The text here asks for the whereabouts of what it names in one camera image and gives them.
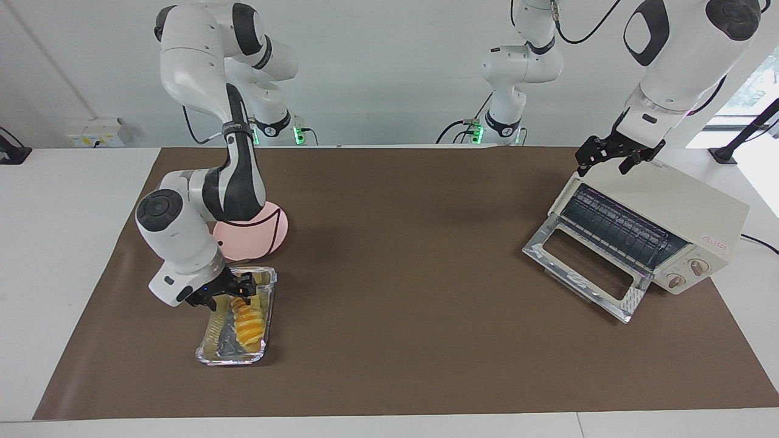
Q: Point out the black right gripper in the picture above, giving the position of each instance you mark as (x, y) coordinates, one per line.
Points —
(216, 289)

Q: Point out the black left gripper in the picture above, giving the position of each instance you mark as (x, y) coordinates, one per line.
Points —
(633, 146)

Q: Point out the golden twisted bread loaf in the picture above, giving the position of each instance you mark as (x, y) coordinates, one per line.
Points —
(249, 328)

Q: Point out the aluminium foil tray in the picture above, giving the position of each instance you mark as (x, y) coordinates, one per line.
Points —
(210, 348)

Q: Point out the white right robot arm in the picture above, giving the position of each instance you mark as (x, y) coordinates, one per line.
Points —
(182, 237)

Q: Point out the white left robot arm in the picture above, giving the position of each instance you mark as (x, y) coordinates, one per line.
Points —
(681, 55)

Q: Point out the white toaster oven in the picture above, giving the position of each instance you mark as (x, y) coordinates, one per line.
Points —
(688, 207)

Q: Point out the glass oven door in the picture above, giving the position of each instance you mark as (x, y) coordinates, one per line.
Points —
(541, 249)

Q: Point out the beige oven knob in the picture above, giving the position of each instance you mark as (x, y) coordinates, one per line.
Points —
(698, 266)
(675, 280)

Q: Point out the pink round plate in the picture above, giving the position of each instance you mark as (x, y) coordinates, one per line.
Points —
(261, 240)

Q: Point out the brown table mat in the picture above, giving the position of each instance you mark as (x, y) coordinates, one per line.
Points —
(395, 304)

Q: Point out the bright window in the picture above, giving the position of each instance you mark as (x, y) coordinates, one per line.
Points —
(761, 85)

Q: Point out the white wall socket box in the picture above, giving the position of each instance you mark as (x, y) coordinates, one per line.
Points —
(97, 132)

